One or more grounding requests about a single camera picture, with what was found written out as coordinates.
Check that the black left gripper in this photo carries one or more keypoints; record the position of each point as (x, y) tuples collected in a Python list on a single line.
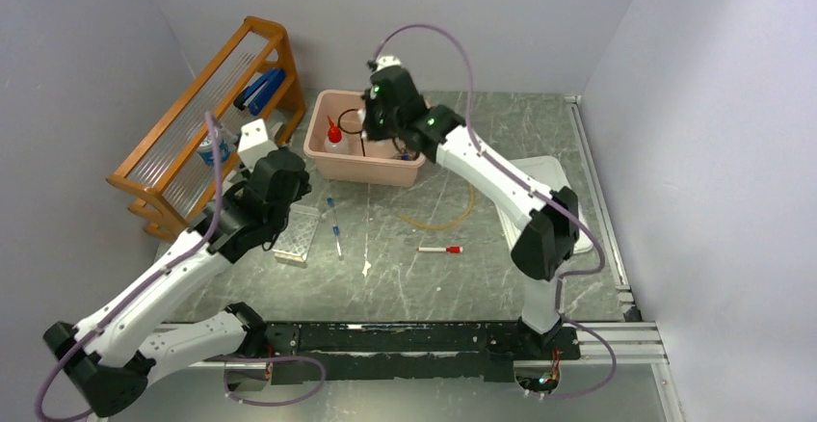
[(303, 187)]

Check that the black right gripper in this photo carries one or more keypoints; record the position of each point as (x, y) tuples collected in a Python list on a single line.
[(371, 132)]

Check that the black wire tripod stand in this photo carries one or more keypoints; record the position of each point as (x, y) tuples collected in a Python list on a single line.
[(349, 123)]

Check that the pink plastic bin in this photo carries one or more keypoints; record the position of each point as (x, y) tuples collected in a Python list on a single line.
[(384, 163)]

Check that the white bottle red cap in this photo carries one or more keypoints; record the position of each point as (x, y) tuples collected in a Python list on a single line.
[(336, 141)]

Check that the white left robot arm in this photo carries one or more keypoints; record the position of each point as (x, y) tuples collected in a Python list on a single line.
[(114, 355)]

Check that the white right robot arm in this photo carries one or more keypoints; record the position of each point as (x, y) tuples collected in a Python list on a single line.
[(547, 220)]

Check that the glass dropper blue fittings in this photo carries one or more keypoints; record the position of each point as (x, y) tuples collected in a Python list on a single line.
[(335, 227)]

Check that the clear test tube rack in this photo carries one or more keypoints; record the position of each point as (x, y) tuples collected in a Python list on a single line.
[(293, 244)]

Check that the blue white round container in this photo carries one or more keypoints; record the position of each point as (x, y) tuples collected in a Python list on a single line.
[(206, 152)]

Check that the orange wooden rack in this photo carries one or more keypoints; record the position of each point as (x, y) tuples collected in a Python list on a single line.
[(166, 176)]

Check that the blue stapler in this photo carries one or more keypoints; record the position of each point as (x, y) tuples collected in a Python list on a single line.
[(257, 95)]

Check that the yellow rubber tubing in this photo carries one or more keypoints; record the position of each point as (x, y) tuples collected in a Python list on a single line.
[(464, 214)]

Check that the red white marker pen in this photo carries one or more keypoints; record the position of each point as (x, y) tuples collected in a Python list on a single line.
[(449, 249)]

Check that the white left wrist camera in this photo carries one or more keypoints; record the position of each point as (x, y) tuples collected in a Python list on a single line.
[(257, 140)]

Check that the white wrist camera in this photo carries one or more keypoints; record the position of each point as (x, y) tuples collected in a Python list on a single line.
[(257, 140), (382, 62)]

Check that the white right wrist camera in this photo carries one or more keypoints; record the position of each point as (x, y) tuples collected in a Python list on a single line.
[(382, 62)]

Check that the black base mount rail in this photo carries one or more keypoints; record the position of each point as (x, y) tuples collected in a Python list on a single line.
[(489, 350)]

